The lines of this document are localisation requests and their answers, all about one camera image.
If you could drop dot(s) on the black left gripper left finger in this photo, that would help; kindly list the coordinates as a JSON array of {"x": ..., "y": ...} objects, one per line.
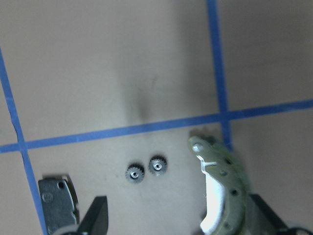
[{"x": 95, "y": 221}]

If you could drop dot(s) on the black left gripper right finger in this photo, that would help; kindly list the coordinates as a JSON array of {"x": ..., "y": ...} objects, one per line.
[{"x": 261, "y": 219}]

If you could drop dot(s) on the small black bearing gear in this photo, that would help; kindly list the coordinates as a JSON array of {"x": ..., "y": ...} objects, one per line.
[{"x": 135, "y": 173}]

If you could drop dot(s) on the black brake pad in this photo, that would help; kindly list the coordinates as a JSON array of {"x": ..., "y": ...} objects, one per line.
[{"x": 59, "y": 202}]

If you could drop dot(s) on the olive green brake shoe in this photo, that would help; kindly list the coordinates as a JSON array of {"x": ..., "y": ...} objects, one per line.
[{"x": 226, "y": 187}]

